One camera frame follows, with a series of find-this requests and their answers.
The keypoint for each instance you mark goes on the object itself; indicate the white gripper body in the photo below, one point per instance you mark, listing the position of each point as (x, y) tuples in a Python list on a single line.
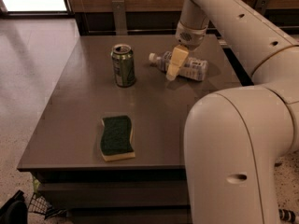
[(191, 36)]

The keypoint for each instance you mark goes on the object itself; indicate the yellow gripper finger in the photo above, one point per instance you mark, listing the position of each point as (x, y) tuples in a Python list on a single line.
[(179, 56)]

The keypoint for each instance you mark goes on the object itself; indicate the clear plastic water bottle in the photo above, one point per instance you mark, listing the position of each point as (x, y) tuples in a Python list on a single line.
[(194, 68)]

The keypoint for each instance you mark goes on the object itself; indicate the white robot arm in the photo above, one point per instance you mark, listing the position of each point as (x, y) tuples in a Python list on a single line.
[(233, 137)]

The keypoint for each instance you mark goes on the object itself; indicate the green soda can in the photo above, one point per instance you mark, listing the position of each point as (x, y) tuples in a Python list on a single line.
[(123, 65)]

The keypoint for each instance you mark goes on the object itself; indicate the green and yellow sponge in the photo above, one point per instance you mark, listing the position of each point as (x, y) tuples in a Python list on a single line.
[(116, 140)]

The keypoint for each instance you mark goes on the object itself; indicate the grey drawer cabinet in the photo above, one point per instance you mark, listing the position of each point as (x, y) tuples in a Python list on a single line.
[(63, 152)]

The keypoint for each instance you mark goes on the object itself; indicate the black and white striped rod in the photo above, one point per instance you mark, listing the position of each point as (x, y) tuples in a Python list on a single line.
[(288, 216)]

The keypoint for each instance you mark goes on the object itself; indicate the black object on floor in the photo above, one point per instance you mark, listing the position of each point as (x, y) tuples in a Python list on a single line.
[(14, 211)]

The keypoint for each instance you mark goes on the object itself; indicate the left metal wall bracket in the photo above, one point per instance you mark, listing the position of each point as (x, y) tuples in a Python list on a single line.
[(119, 14)]

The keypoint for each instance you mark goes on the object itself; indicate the black wire basket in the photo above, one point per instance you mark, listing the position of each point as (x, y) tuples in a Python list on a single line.
[(39, 205)]

